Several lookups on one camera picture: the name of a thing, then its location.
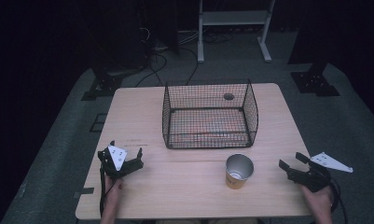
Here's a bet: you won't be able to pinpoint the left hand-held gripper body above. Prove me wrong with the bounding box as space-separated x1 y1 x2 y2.
97 145 145 179

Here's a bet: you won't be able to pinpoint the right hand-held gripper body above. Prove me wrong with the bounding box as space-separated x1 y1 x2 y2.
286 151 354 193

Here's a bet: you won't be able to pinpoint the metal cup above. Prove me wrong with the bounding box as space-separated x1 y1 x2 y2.
225 153 256 190

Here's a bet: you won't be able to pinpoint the black wire basket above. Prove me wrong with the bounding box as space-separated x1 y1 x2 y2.
161 78 260 150

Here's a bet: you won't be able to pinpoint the person's right hand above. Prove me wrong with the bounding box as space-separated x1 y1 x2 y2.
298 182 335 217

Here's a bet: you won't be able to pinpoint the person's left hand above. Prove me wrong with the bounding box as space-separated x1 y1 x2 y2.
104 175 125 207

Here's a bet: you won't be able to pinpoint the grey tape strip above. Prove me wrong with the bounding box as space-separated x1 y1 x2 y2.
73 187 95 200

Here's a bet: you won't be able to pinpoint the black stand base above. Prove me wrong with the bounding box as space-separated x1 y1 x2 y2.
289 61 341 98
81 65 124 102

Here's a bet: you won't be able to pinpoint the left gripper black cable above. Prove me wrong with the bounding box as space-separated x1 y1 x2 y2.
98 164 121 217

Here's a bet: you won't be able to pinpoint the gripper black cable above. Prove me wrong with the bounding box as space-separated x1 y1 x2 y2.
328 179 350 224
98 164 121 217

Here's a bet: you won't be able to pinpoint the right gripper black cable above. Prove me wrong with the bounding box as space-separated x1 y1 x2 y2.
328 179 350 224

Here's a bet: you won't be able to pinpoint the black floor cables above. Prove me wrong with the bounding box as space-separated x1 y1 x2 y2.
133 26 235 89

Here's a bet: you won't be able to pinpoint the white metal stand frame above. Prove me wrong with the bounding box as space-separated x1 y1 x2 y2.
197 0 276 64

